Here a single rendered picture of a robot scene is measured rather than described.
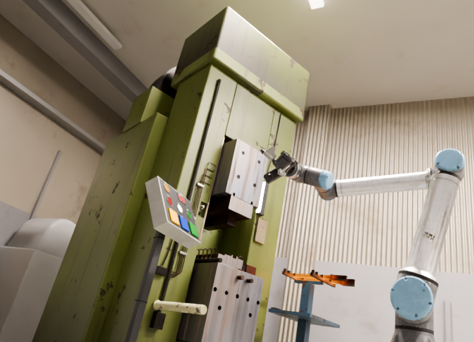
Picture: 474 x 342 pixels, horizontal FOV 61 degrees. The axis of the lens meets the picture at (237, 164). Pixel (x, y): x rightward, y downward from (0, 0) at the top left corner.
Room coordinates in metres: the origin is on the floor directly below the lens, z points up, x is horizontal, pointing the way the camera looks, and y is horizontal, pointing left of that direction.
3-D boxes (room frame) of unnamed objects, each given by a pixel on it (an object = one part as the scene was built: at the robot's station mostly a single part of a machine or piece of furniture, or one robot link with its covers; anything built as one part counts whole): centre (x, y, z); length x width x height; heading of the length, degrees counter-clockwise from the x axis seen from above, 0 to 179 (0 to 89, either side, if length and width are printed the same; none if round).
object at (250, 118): (2.80, 0.09, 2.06); 0.44 x 0.41 x 0.47; 36
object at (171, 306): (2.21, 0.14, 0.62); 0.44 x 0.05 x 0.05; 36
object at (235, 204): (2.65, 0.04, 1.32); 0.42 x 0.20 x 0.10; 36
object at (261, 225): (2.77, -0.27, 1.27); 0.09 x 0.02 x 0.17; 126
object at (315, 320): (2.71, -0.64, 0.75); 0.40 x 0.30 x 0.02; 136
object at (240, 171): (2.68, 0.00, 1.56); 0.42 x 0.39 x 0.40; 36
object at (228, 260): (2.65, 0.04, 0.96); 0.42 x 0.20 x 0.09; 36
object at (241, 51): (2.82, 0.10, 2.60); 0.99 x 0.60 x 0.60; 126
